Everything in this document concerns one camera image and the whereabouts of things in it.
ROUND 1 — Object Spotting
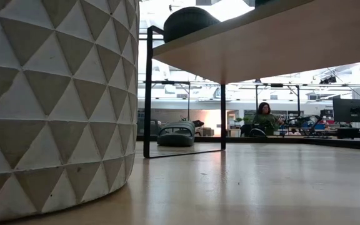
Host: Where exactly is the black slide sandal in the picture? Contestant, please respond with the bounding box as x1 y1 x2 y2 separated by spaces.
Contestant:
157 121 196 148
162 6 221 44

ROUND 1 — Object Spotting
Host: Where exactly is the wooden shelf with black legs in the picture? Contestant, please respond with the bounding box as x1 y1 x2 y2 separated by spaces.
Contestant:
142 0 360 159

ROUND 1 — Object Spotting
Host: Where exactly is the cardboard box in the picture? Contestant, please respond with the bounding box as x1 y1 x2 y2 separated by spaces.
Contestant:
195 126 215 138

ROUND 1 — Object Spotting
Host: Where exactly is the black office chair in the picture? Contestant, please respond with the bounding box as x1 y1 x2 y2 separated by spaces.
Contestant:
241 124 268 138

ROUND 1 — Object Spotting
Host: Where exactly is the person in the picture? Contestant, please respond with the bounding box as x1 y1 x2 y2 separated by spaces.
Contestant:
252 101 283 136

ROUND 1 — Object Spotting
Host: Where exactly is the succulent plant in white pot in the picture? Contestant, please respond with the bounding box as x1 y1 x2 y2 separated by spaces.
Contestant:
0 0 141 224

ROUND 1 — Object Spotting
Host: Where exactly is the black computer monitor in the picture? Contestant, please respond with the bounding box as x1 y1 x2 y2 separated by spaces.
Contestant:
332 98 360 124

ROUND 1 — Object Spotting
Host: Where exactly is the black background desk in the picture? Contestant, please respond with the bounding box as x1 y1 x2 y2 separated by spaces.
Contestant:
336 126 360 141

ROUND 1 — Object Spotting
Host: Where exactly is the black background metal frame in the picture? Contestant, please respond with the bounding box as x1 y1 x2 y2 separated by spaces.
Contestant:
142 80 301 138

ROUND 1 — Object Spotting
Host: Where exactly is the black aluminium table frame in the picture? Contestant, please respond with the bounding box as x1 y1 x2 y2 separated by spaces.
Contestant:
136 134 360 151

